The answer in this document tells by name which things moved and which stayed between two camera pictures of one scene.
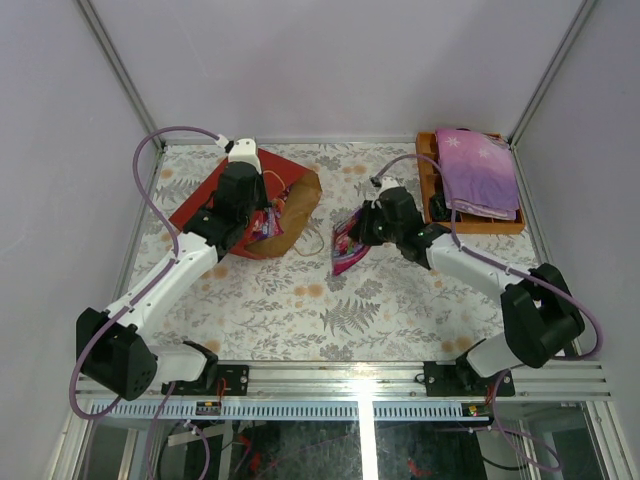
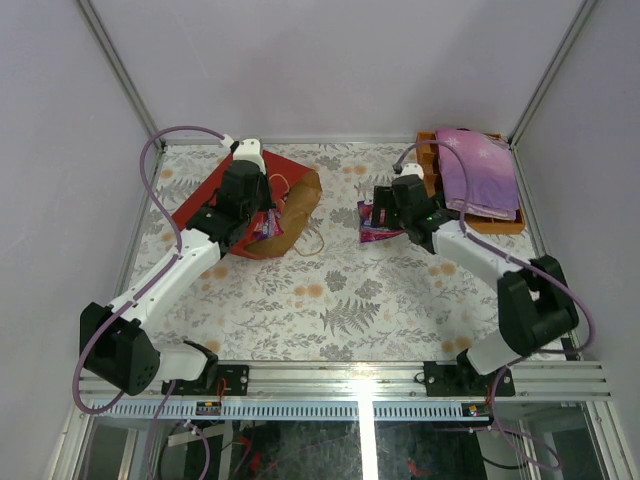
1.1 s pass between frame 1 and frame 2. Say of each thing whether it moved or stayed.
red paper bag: stayed
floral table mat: stayed
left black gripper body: stayed
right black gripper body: moved
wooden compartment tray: stayed
